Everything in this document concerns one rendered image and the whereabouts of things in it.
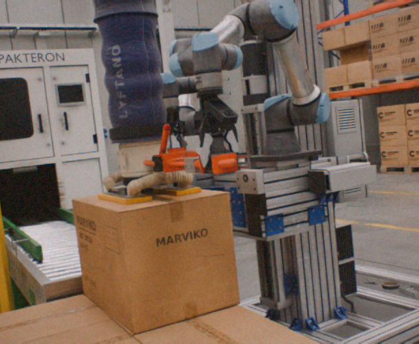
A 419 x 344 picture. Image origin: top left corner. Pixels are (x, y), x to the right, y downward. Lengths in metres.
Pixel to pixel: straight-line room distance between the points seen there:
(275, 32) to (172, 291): 0.94
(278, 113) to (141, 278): 0.84
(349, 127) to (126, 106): 1.11
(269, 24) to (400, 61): 8.20
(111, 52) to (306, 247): 1.21
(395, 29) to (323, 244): 7.81
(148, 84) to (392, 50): 8.41
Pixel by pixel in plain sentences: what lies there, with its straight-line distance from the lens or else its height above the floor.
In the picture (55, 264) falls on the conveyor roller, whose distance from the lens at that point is 2.97.
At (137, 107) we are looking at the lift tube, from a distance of 1.93.
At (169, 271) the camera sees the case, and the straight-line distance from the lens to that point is 1.80.
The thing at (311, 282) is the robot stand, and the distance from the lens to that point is 2.54.
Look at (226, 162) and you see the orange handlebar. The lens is 1.43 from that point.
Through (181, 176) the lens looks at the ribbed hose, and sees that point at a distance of 1.88.
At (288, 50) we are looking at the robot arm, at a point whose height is 1.41.
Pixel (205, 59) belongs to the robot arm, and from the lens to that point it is 1.48.
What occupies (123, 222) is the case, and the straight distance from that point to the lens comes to 1.72.
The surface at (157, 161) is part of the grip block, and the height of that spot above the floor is 1.08.
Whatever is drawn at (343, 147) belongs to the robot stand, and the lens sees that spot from 2.56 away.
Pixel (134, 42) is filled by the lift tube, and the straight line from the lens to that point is 1.96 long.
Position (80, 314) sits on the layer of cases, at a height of 0.54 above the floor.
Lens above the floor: 1.17
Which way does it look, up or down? 5 degrees down
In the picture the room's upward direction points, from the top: 6 degrees counter-clockwise
